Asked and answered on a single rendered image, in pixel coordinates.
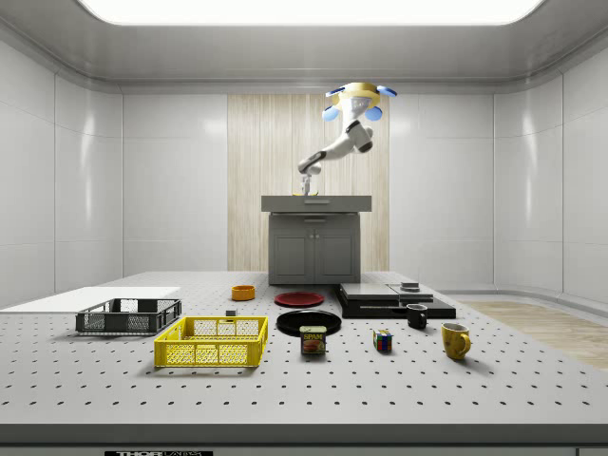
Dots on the white cabinet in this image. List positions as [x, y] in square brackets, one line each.
[311, 252]

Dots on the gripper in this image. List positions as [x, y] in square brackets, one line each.
[307, 182]

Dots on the black mug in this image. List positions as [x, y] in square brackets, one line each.
[416, 318]

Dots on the drone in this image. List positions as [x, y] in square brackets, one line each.
[356, 90]

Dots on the black stove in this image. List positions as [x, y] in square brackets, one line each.
[375, 309]

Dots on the flat-sided can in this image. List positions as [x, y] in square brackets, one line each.
[313, 342]

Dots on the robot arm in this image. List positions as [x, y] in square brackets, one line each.
[339, 146]

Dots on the yellow mug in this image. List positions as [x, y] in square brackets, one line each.
[453, 344]

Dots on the yellow bowl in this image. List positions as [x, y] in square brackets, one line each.
[243, 293]

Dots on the dark grey basket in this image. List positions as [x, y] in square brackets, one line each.
[119, 314]

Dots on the yellow basket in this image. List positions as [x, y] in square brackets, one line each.
[209, 341]

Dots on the puzzle cube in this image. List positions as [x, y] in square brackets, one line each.
[383, 341]

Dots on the white board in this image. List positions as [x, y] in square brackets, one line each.
[71, 299]

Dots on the banana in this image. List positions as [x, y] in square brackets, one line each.
[297, 194]

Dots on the red plate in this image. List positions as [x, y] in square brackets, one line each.
[299, 299]

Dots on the black plate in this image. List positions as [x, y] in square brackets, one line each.
[294, 320]

